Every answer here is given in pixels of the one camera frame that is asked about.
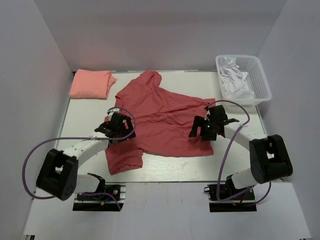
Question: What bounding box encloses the white plastic basket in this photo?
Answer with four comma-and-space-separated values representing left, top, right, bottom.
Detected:
215, 54, 272, 106

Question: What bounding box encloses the red t-shirt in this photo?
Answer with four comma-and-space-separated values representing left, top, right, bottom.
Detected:
105, 70, 214, 175

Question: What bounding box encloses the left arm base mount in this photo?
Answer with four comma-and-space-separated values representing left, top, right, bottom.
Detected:
72, 183, 126, 212

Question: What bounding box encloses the folded salmon t-shirt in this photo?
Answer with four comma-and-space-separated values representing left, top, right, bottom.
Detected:
69, 68, 116, 100

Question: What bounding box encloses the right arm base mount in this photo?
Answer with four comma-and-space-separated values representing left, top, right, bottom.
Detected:
203, 183, 257, 213

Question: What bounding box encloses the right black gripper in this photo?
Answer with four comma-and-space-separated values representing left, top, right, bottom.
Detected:
189, 116, 218, 141

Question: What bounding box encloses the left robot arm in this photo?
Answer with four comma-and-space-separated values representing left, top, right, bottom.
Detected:
35, 111, 136, 201

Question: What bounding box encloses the white crumpled t-shirt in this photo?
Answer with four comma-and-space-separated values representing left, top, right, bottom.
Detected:
218, 57, 254, 100

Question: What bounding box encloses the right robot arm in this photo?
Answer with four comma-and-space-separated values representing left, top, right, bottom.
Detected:
189, 105, 293, 200

